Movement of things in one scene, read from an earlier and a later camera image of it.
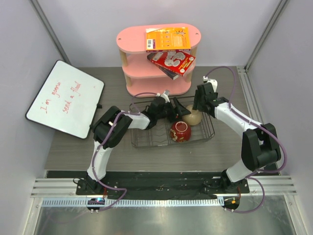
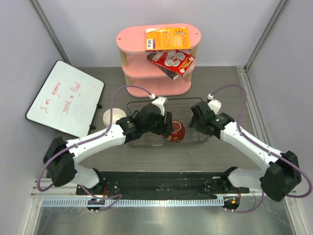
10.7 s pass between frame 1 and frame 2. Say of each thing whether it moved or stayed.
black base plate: stayed
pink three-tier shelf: stayed
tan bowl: moved
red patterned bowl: moved
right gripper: moved
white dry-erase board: stayed
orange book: stayed
